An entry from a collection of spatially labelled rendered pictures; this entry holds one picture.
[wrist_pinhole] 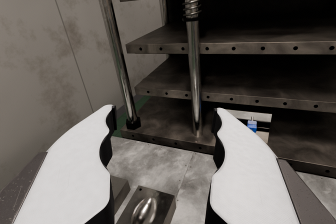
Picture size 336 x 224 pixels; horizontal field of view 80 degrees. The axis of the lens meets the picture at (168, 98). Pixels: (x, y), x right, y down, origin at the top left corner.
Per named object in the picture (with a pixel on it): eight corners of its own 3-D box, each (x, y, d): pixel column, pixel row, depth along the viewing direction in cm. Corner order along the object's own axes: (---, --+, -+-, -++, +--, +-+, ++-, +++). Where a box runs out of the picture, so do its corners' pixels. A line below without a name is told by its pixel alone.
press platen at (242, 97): (376, 117, 79) (381, 106, 77) (135, 94, 121) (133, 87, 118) (327, 57, 138) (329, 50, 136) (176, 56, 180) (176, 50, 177)
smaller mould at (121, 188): (105, 230, 71) (101, 220, 68) (78, 218, 76) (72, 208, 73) (130, 189, 85) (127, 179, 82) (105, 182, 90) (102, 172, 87)
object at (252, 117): (267, 143, 102) (272, 114, 94) (213, 134, 112) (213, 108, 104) (265, 96, 142) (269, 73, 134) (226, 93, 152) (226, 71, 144)
